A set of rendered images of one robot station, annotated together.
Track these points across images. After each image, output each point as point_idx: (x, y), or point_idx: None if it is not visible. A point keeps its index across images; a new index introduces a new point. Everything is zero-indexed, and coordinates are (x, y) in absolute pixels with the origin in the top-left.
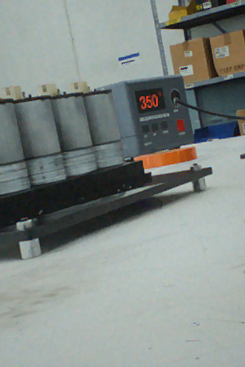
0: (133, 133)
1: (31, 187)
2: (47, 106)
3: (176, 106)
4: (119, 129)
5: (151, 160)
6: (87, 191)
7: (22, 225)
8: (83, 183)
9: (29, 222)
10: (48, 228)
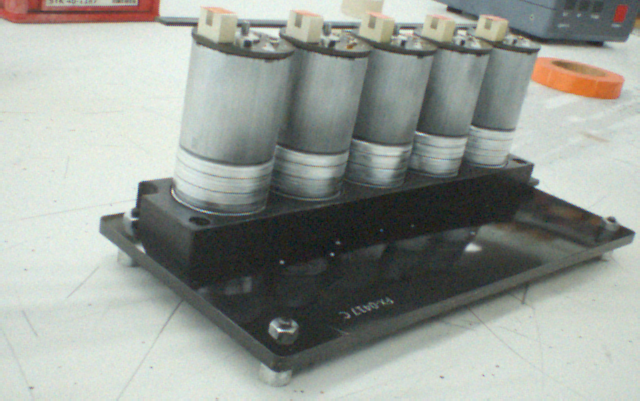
0: (551, 6)
1: (345, 179)
2: (422, 67)
3: None
4: None
5: (555, 77)
6: (426, 207)
7: (277, 334)
8: (426, 196)
9: (289, 333)
10: (317, 352)
